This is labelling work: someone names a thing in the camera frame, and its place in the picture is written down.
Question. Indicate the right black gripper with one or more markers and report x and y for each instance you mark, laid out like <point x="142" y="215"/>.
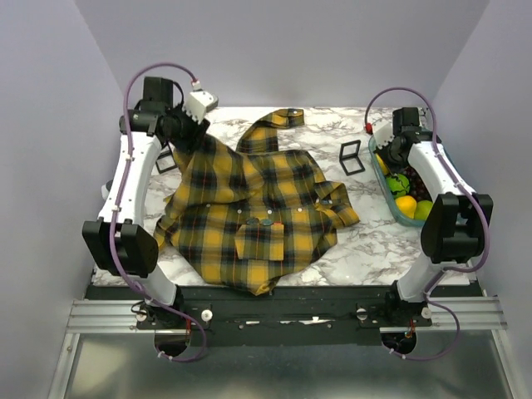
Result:
<point x="391" y="167"/>

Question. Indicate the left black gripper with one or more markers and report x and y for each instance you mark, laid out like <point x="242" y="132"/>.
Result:
<point x="197" y="131"/>

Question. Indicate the yellow plaid flannel shirt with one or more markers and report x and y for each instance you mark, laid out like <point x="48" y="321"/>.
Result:
<point x="222" y="187"/>

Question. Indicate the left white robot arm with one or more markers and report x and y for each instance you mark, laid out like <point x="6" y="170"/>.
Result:
<point x="117" y="239"/>

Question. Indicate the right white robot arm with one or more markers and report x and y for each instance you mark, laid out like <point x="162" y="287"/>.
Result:
<point x="457" y="227"/>

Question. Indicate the yellow mango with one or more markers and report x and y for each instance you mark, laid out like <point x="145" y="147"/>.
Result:
<point x="382" y="165"/>

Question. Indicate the teal plastic fruit bin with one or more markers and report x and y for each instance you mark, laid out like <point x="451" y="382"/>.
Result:
<point x="381" y="179"/>

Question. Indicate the green striped melon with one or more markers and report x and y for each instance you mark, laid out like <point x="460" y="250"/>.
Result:
<point x="398" y="184"/>

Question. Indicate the dark purple grapes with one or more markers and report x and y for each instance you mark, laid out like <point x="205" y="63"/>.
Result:
<point x="418" y="189"/>

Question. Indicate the yellow lemon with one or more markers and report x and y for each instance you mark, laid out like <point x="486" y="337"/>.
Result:
<point x="407" y="205"/>

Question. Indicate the green apple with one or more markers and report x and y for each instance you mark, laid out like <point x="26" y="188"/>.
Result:
<point x="423" y="209"/>

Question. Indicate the white bottle black cap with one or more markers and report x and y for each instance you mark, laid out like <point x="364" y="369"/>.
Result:
<point x="105" y="189"/>

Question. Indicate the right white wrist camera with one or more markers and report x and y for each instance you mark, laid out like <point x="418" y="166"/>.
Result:
<point x="382" y="133"/>

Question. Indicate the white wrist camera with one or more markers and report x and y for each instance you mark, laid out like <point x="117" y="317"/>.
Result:
<point x="382" y="133"/>
<point x="198" y="104"/>

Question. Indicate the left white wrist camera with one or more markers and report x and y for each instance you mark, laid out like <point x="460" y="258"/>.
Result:
<point x="198" y="104"/>

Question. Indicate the left black display frame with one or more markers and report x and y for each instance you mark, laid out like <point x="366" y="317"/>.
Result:
<point x="165" y="161"/>

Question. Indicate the black display frame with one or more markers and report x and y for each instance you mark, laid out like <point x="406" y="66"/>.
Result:
<point x="349" y="158"/>
<point x="165" y="161"/>

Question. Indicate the right black display frame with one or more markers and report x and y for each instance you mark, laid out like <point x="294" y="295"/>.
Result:
<point x="349" y="158"/>

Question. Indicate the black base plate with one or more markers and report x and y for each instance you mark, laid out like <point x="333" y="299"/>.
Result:
<point x="210" y="313"/>

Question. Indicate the aluminium rail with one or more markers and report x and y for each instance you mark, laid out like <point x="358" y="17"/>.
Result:
<point x="115" y="316"/>

